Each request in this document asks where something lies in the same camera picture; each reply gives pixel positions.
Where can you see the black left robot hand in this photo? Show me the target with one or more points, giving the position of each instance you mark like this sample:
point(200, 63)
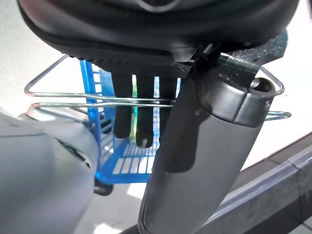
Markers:
point(170, 29)

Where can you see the blue plastic shopping basket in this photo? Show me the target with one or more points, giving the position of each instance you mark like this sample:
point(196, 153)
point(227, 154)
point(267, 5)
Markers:
point(109, 174)

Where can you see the black base shelf plinth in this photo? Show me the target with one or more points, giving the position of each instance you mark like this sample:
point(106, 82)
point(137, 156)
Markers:
point(280, 195)

